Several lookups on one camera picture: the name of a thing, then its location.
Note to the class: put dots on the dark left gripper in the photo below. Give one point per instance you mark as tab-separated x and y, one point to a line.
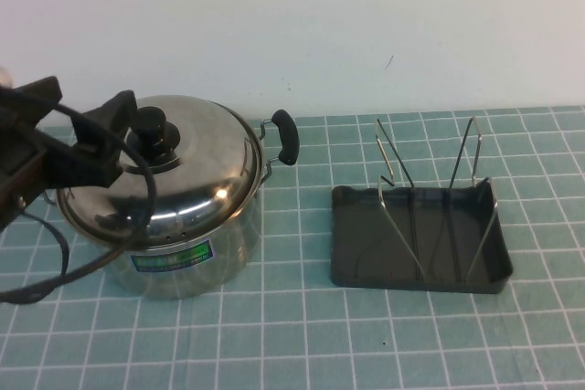
18	171

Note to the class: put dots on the green white grid tablecloth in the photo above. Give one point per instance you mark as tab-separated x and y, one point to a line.
292	340

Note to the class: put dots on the stainless steel lid black knob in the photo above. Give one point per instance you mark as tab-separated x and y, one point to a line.
205	171

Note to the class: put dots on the black plastic drip tray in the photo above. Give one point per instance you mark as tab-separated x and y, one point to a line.
365	244

